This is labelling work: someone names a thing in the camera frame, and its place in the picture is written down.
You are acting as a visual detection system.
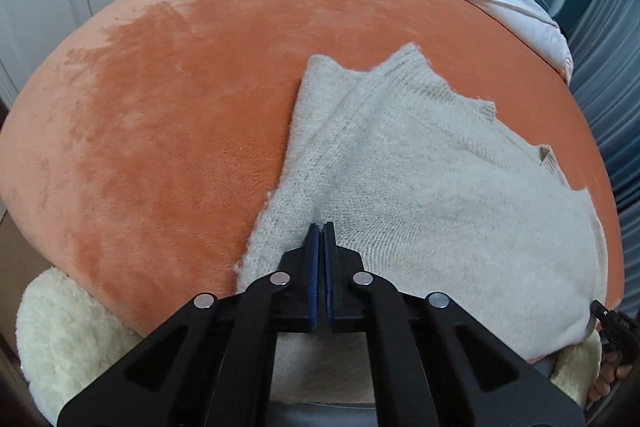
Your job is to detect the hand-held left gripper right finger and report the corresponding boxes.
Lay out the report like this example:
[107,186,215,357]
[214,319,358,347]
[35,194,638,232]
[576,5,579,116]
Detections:
[323,222,587,427]

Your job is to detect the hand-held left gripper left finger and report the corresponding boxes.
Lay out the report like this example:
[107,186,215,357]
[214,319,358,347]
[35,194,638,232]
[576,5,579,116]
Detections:
[57,222,323,427]

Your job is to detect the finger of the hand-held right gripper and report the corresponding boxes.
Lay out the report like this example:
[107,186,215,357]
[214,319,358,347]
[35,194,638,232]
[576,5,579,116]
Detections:
[590,300,635,349]

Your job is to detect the cream knit sweater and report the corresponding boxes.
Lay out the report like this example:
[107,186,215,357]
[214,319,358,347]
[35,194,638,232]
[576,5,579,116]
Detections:
[234,42,608,362]

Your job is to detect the person's right hand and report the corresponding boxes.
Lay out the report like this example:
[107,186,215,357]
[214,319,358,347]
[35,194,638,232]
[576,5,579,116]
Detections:
[586,346,624,404]

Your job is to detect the orange plush blanket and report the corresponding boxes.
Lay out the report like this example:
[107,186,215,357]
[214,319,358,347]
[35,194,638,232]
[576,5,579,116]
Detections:
[0,0,626,338]

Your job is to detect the blue-grey curtain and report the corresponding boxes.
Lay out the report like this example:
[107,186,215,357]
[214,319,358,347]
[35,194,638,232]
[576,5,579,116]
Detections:
[565,0,640,308]

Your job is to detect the cream fluffy rug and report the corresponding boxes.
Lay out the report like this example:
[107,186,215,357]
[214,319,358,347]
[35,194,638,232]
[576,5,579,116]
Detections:
[15,267,603,427]

